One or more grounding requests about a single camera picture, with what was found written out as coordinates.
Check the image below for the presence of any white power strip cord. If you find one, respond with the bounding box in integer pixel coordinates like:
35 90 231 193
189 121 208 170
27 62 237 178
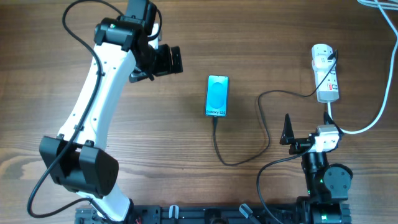
326 0 398 135

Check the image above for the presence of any white cable bundle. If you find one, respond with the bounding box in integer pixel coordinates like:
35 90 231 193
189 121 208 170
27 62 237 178
356 0 398 11

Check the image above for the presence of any black USB charging cable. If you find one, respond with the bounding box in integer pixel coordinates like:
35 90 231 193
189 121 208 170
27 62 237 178
212 49 340 167

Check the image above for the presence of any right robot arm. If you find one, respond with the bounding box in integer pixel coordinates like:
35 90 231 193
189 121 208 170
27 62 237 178
280 113 353 224

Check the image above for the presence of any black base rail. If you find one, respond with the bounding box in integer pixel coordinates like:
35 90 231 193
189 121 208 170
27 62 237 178
74 203 352 224

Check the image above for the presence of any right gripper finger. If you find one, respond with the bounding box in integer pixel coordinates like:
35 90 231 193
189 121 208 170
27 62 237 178
279 113 295 145
323 111 344 137

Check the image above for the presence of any white USB charger plug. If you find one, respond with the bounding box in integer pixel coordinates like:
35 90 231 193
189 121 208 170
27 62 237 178
312 55 336 72

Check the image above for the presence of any white power strip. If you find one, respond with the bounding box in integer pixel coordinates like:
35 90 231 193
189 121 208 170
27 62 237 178
312 44 340 103

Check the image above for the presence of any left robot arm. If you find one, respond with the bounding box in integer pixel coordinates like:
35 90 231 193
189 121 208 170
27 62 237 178
39 1 183 223

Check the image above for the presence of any Galaxy smartphone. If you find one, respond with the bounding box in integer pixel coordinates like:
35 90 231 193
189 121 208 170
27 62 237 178
205 75 229 117

